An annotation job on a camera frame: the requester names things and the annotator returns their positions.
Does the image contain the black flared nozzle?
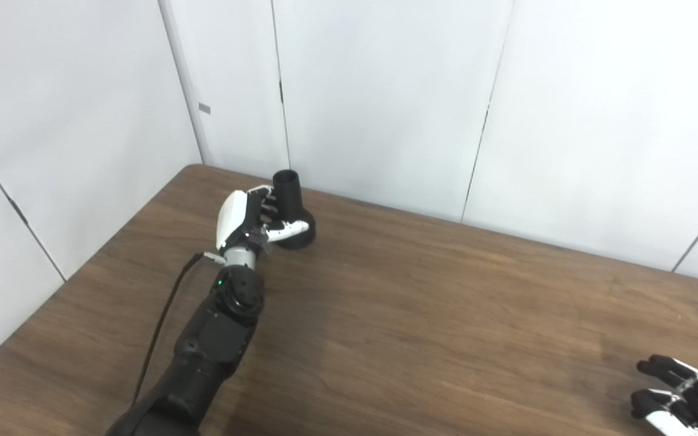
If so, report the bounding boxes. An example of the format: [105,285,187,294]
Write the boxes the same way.
[272,170,317,251]

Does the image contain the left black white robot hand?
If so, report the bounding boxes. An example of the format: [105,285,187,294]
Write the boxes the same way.
[215,185,311,256]

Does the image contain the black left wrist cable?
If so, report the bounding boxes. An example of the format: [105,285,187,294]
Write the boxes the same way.
[133,252,226,405]

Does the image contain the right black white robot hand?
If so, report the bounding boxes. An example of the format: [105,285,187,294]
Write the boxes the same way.
[630,355,698,436]

